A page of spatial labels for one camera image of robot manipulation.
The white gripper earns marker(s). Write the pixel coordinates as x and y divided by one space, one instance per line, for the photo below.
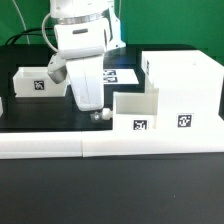
83 46

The white drawer tray with tag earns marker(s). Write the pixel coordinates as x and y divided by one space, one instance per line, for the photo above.
132 111

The white drawer cabinet box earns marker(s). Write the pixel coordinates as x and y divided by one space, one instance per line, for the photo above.
189 85

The white tag sheet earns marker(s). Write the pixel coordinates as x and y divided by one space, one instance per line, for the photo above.
119 77

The white front rail right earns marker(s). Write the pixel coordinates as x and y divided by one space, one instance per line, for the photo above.
111 143

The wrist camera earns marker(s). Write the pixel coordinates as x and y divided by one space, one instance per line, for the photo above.
56 69

